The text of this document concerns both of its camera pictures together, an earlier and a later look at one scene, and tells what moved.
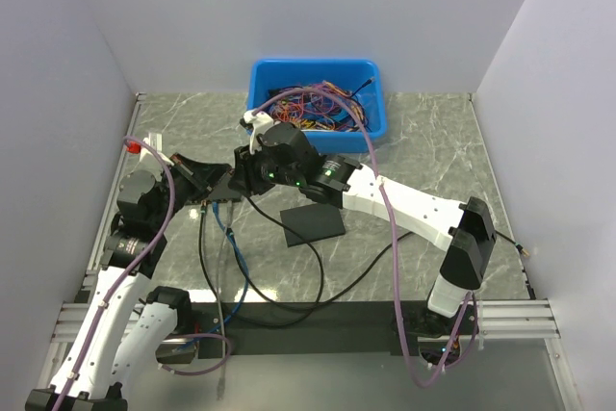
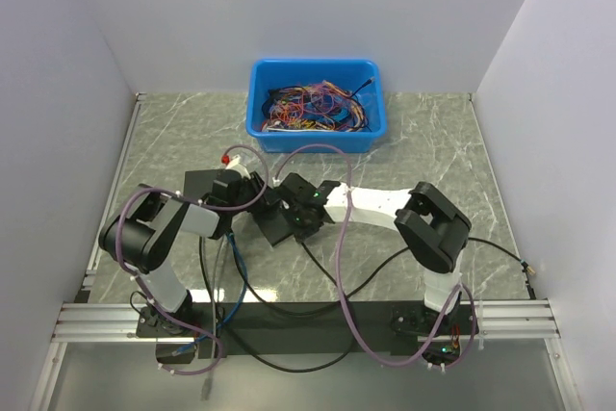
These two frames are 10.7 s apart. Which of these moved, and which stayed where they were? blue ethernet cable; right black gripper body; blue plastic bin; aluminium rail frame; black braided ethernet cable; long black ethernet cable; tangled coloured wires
Moved: long black ethernet cable; black braided ethernet cable; right black gripper body
Stayed: tangled coloured wires; aluminium rail frame; blue ethernet cable; blue plastic bin
